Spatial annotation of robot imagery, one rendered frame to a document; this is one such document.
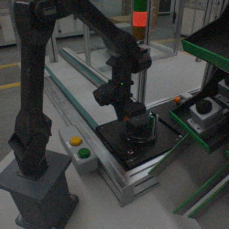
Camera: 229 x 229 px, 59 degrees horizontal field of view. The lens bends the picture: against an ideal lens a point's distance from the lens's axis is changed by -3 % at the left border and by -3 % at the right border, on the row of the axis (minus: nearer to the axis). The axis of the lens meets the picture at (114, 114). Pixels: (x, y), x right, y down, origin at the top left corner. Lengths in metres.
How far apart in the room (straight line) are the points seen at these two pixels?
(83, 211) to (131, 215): 0.15
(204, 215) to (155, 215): 0.19
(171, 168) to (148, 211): 0.18
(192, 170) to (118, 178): 0.22
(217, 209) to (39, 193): 0.41
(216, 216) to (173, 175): 0.14
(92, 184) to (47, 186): 0.27
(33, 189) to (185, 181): 0.37
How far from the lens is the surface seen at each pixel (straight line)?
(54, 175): 0.55
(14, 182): 0.57
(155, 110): 0.93
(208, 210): 0.57
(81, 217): 0.71
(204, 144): 0.42
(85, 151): 0.72
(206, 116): 0.41
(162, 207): 0.73
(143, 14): 0.82
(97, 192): 0.75
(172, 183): 0.60
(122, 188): 0.63
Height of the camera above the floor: 1.47
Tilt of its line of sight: 34 degrees down
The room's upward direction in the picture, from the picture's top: straight up
